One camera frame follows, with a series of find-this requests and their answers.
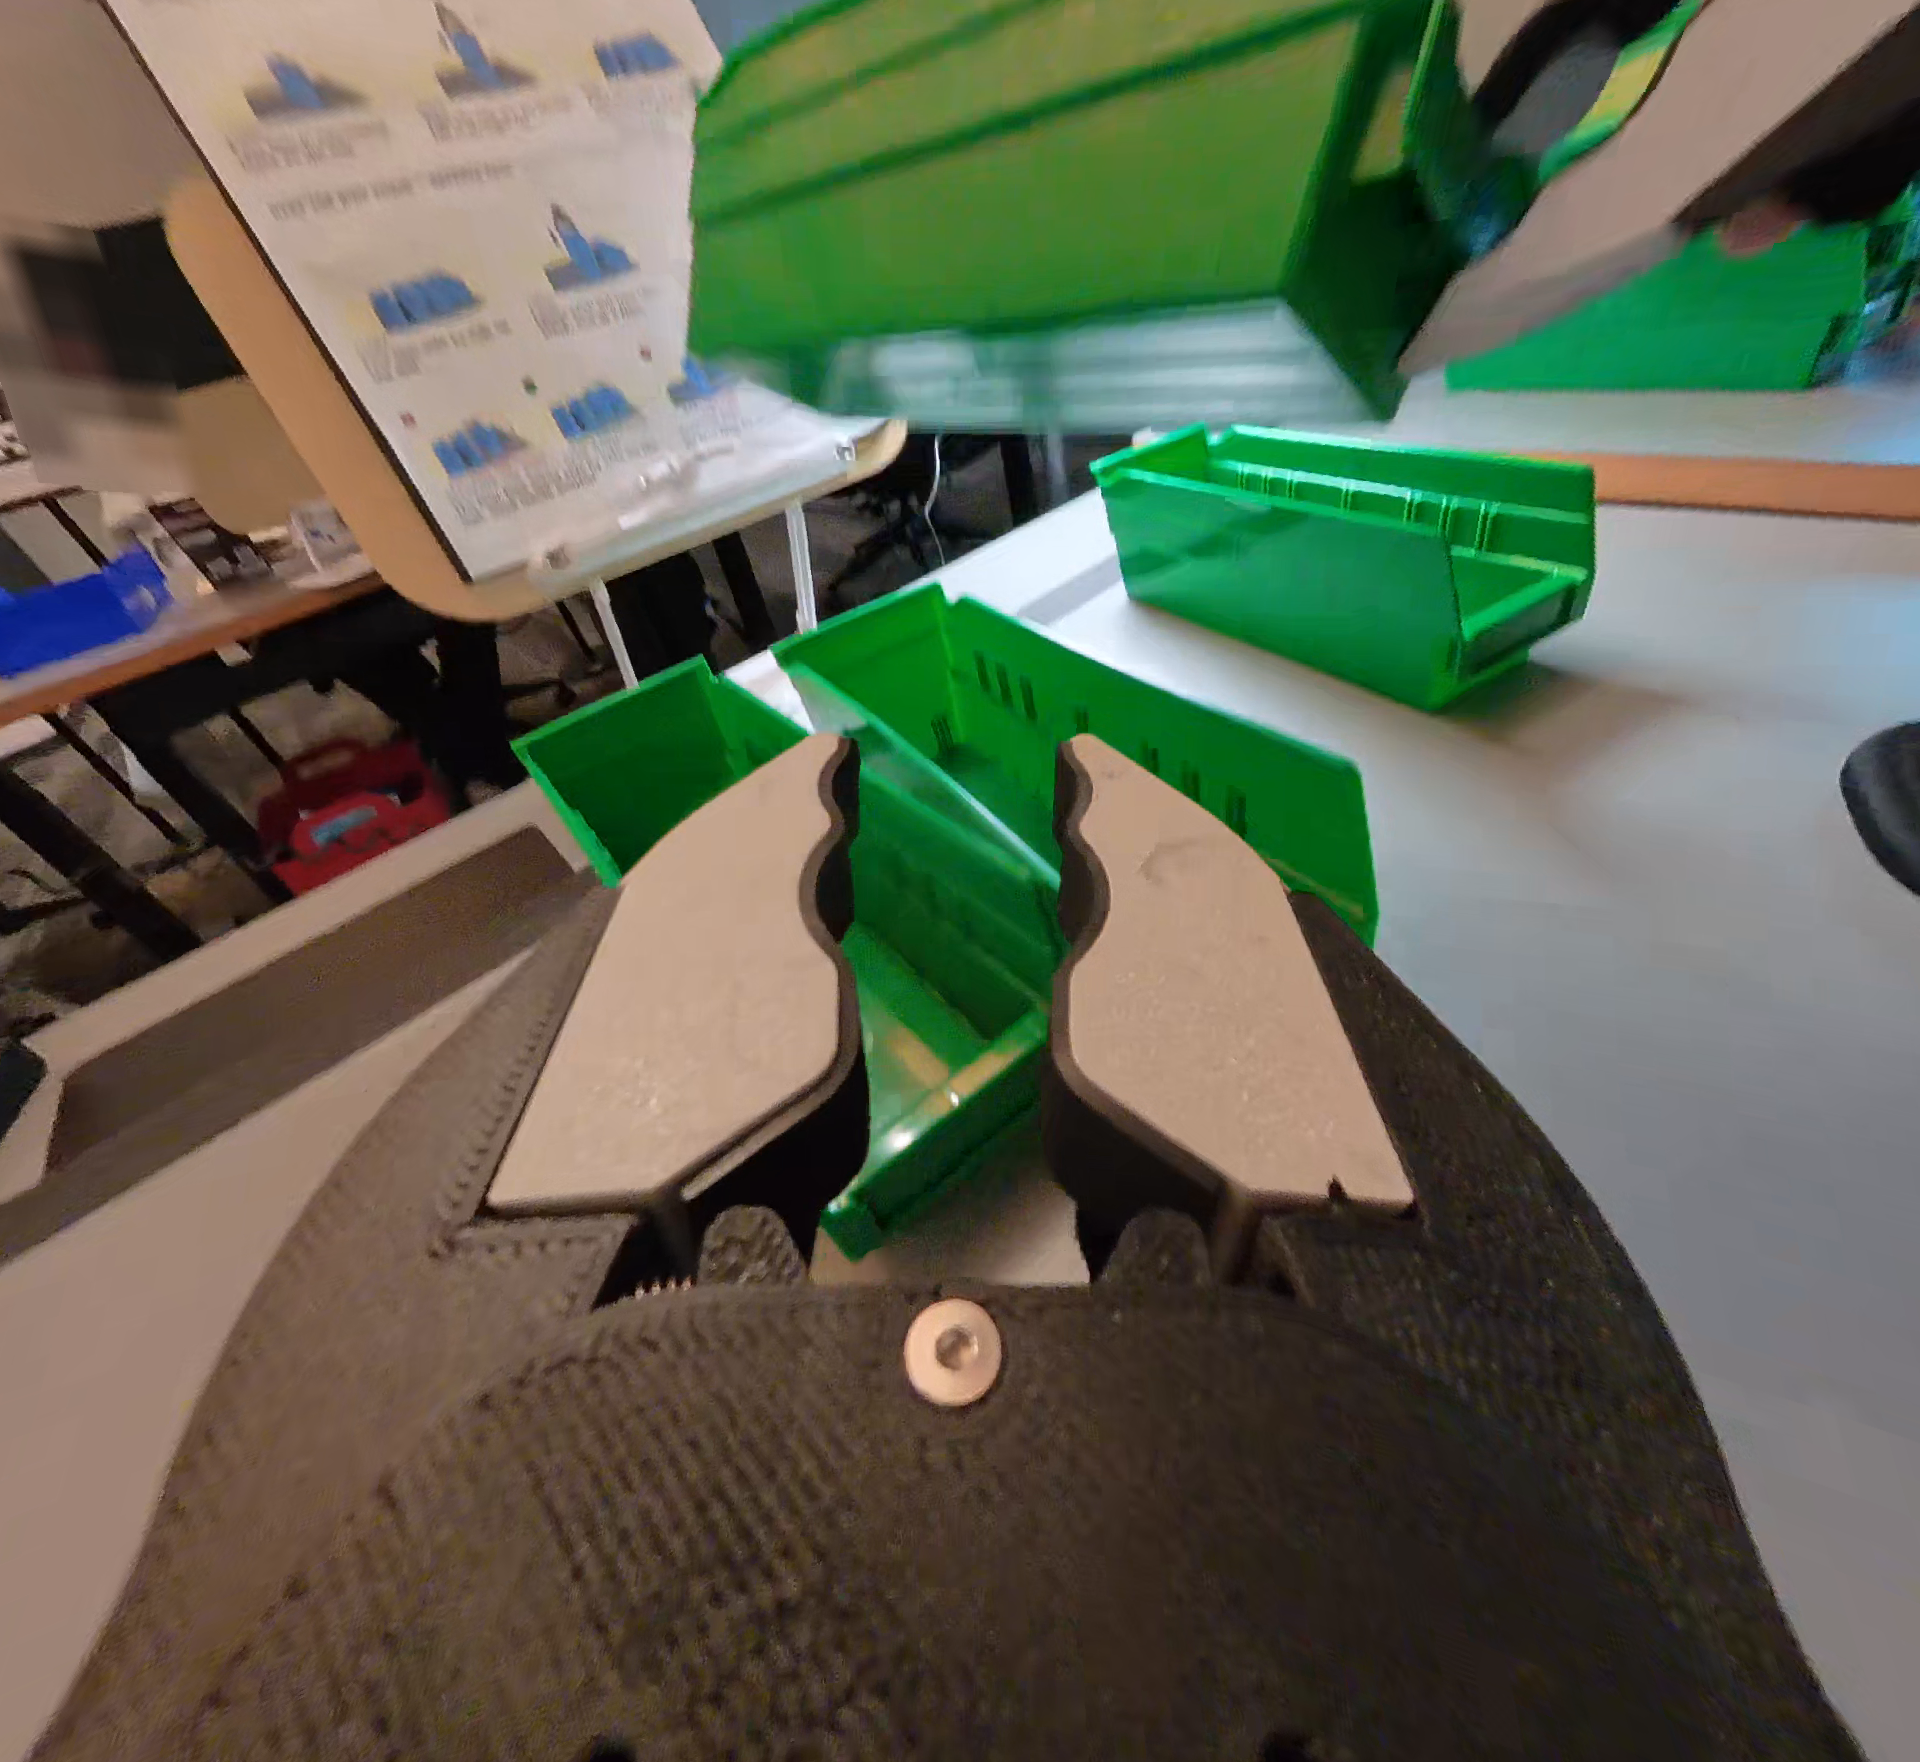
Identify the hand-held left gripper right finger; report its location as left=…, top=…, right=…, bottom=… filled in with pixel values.
left=1044, top=734, right=1419, bottom=1270

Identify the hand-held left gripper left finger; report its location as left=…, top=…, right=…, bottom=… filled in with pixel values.
left=485, top=734, right=871, bottom=1270

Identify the green plastic bin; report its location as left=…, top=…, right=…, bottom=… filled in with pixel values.
left=508, top=658, right=1059, bottom=1263
left=1088, top=424, right=1599, bottom=714
left=772, top=582, right=1379, bottom=946
left=685, top=0, right=1462, bottom=421

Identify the grey desk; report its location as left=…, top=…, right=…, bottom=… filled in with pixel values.
left=0, top=411, right=1920, bottom=1762

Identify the stack of green crates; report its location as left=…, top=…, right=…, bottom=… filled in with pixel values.
left=1444, top=181, right=1920, bottom=397

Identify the red tool bag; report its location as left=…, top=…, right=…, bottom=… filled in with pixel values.
left=255, top=739, right=455, bottom=898

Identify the clear acrylic card holder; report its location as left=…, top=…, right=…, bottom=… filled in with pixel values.
left=286, top=504, right=366, bottom=589

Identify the instruction sheet on board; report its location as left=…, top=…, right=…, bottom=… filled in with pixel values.
left=0, top=0, right=909, bottom=627

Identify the black textured armrest pad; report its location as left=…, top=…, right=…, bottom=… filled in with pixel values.
left=1839, top=725, right=1920, bottom=894

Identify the small wooden board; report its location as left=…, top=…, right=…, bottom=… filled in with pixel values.
left=164, top=181, right=329, bottom=538

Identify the blue box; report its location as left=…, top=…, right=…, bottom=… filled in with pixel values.
left=0, top=548, right=175, bottom=678

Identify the printed instruction sheet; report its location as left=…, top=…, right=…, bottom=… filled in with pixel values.
left=29, top=0, right=885, bottom=587

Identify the dark grey cable flap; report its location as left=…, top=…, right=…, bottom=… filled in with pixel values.
left=45, top=829, right=591, bottom=1172

